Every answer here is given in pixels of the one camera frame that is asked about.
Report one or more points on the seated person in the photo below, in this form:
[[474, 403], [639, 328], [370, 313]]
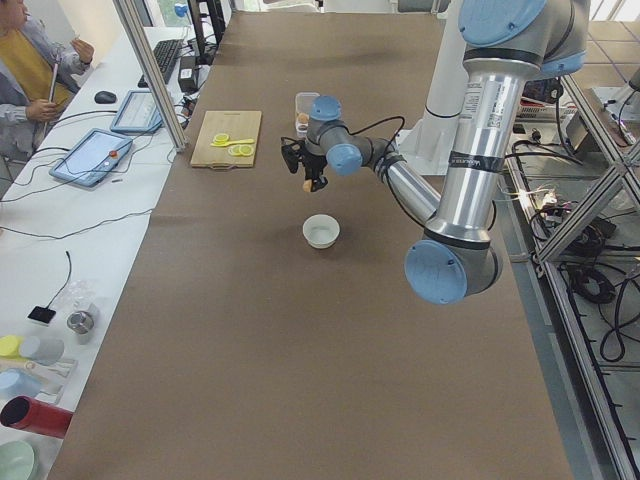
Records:
[[37, 79]]

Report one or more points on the black small pad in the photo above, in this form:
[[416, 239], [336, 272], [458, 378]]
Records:
[[42, 314]]

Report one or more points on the clear plastic egg box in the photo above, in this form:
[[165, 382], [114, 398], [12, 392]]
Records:
[[303, 103]]

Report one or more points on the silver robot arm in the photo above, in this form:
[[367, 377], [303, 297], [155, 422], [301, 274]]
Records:
[[507, 45]]

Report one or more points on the grey cup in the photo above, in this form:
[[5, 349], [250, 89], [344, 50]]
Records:
[[45, 351]]

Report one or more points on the white camera post pedestal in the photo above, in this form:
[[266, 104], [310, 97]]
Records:
[[427, 145]]

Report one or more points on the aluminium frame post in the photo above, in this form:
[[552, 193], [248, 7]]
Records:
[[134, 29]]

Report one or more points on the black power adapter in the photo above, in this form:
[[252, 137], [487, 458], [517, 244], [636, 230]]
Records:
[[188, 75]]

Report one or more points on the yellow cup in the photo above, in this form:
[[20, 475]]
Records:
[[10, 346]]

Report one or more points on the light blue cup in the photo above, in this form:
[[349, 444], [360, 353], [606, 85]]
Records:
[[16, 383]]

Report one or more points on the wooden cutting board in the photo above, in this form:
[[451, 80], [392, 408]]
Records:
[[238, 125]]

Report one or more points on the green bowl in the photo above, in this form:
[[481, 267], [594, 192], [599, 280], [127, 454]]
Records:
[[18, 461]]

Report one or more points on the black keyboard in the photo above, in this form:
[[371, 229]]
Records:
[[166, 54]]

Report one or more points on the blue teach pendant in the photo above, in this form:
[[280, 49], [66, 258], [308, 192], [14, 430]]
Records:
[[92, 158], [137, 114]]

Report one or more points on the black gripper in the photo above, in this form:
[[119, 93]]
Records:
[[313, 164]]

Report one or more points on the white ceramic bowl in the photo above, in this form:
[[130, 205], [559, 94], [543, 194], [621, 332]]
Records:
[[321, 231]]

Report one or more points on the black computer mouse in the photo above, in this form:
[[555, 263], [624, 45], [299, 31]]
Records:
[[105, 97]]

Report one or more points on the steel cup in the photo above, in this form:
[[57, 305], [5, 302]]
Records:
[[82, 323]]

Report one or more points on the red cylinder bottle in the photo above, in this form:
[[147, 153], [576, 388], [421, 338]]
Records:
[[35, 416]]

